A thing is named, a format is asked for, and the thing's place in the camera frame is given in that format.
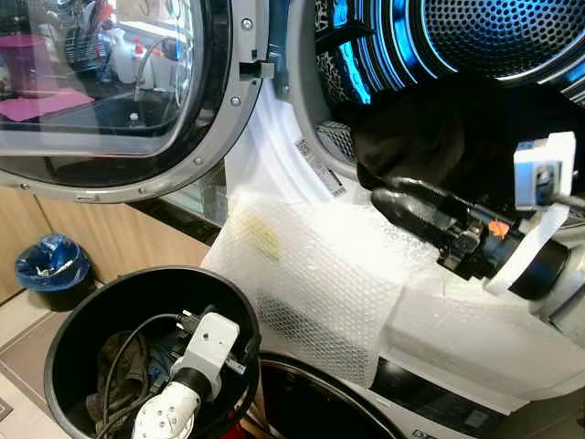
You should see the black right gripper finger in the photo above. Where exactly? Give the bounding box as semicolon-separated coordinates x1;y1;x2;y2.
370;187;458;241
393;177;472;220

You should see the black garment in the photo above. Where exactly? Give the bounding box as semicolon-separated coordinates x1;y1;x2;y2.
352;87;476;216

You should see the white washing machine black door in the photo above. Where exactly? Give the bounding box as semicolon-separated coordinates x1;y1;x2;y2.
259;352;549;439

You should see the blue garment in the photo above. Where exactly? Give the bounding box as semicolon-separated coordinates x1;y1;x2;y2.
146;340;188;385

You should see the red plastic object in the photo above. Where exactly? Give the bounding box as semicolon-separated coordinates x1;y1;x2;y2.
218;419;250;439

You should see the clear bubble wrap sheet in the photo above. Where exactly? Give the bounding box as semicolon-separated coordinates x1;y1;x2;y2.
201;187;585;390

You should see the white barcode sticker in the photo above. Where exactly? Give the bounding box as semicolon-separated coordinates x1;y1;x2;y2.
294;137;348;199

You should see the grey perforated lint filter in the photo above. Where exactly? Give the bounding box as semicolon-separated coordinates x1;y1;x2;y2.
318;119;359;167

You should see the yellow sticker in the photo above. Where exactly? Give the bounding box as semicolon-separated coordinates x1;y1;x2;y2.
239;218;284;264

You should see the white tumble dryer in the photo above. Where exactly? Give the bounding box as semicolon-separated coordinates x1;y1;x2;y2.
224;0;585;239

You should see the wooden cabinet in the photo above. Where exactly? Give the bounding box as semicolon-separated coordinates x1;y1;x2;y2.
0;187;216;303

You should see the black plastic laundry bucket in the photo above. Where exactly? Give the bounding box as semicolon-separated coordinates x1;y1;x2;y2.
44;265;264;439

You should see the steel dryer drum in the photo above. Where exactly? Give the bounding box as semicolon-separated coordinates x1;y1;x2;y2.
315;0;585;120

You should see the black drum paddle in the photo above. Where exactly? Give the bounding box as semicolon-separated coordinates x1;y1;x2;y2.
315;20;376;58

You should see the bin with blue bag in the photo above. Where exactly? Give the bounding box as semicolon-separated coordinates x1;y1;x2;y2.
14;233;94;312

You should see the round glass dryer door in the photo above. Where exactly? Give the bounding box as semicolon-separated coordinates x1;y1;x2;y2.
0;0;275;204

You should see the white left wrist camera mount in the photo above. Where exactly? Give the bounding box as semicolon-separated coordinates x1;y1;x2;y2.
187;311;242;399

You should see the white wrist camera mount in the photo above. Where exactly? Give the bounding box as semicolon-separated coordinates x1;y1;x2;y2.
484;133;579;295
187;311;242;399

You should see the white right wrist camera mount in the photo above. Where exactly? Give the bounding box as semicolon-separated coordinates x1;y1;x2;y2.
484;133;579;295

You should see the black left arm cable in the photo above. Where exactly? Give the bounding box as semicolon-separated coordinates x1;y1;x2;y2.
96;314;188;439

